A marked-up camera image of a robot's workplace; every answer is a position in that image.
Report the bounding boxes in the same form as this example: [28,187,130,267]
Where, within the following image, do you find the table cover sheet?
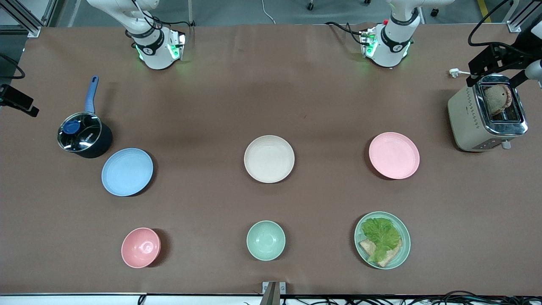
[0,23,542,297]

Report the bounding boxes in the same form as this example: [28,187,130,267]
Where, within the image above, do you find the black arm base cable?
[129,0,196,41]
[325,21,369,45]

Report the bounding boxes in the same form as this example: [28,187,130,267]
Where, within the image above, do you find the aluminium frame profile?
[0,0,41,38]
[506,0,535,33]

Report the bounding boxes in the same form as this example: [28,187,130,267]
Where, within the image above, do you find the glass lid with blue knob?
[58,112,103,152]

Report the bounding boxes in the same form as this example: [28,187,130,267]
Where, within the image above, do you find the pink bowl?
[121,227,161,269]

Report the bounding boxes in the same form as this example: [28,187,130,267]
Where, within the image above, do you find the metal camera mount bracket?
[262,281,287,305]

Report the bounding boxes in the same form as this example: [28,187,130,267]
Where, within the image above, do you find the brown bread in toaster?
[484,84,513,116]

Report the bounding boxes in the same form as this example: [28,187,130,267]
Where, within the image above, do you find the green lettuce leaf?
[361,217,402,263]

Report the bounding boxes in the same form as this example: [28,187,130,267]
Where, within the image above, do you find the green bowl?
[246,220,286,261]

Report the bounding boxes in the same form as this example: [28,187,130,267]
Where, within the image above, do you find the green plate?
[354,211,411,270]

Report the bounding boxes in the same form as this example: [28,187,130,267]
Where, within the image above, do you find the beige plate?
[244,135,295,184]

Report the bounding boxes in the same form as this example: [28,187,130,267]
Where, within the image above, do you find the blue plate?
[101,147,154,197]

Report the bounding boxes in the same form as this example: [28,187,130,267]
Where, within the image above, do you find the beige chrome toaster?
[448,74,529,152]

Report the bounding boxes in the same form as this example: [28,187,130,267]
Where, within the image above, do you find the dark saucepan with blue handle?
[57,75,113,159]

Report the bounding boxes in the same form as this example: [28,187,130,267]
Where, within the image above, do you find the bread slice on plate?
[360,239,403,268]

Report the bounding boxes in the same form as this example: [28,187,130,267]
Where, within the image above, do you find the white floor cable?
[260,0,277,25]

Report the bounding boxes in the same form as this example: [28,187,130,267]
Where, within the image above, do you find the pink plate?
[368,132,420,180]

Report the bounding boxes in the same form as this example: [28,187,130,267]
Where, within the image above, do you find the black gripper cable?
[0,54,26,80]
[467,0,530,58]

